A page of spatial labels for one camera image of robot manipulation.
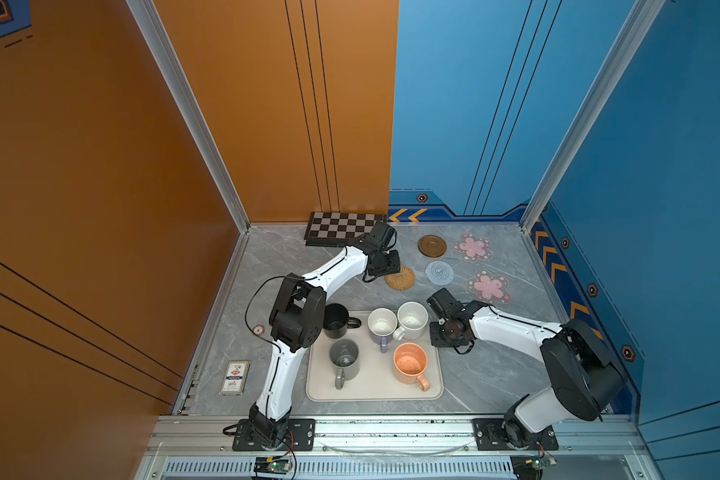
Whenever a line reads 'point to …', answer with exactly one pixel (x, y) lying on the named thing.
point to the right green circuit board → (541, 462)
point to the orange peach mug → (410, 361)
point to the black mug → (336, 321)
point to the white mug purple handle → (382, 323)
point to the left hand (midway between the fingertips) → (399, 264)
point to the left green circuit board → (275, 465)
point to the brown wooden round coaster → (432, 246)
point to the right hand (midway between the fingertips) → (434, 340)
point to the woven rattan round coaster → (402, 280)
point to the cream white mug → (412, 321)
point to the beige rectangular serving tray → (376, 379)
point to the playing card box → (235, 378)
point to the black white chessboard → (336, 229)
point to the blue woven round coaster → (439, 272)
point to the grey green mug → (345, 357)
